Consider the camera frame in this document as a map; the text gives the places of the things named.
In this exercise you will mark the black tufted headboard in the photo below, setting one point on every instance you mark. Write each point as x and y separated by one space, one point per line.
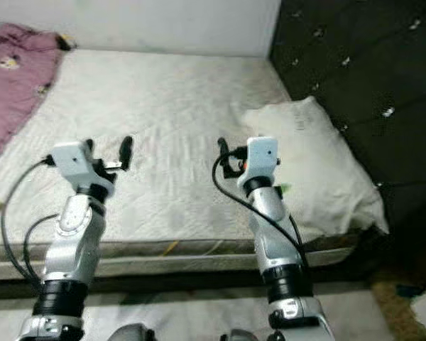
355 50

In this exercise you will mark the purple cartoon print quilt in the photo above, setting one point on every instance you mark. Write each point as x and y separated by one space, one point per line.
18 92

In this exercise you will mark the robot leg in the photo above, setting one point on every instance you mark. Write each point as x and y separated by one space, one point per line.
133 332
243 335

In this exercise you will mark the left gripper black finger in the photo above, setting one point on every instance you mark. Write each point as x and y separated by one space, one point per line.
126 153

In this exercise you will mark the cream pillow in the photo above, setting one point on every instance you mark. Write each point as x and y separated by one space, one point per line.
334 163

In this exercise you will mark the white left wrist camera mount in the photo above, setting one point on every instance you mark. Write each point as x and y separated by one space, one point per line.
74 162

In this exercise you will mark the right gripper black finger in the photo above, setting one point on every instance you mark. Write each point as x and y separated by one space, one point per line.
223 154

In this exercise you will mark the robot left leg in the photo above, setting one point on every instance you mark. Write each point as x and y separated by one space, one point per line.
133 332

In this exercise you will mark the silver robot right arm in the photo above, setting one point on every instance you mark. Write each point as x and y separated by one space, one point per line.
280 241

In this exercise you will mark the white quilted mattress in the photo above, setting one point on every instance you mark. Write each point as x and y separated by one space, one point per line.
170 128

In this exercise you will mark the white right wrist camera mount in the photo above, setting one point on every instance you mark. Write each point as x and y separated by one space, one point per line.
263 158

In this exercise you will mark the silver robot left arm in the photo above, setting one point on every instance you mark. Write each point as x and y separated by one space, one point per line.
74 249

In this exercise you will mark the robot right leg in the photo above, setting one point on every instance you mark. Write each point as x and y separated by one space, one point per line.
243 335

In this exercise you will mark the brown woven floor mat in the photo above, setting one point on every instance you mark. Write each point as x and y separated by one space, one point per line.
401 305

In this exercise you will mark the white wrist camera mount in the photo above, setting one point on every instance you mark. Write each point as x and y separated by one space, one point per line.
74 162
263 158

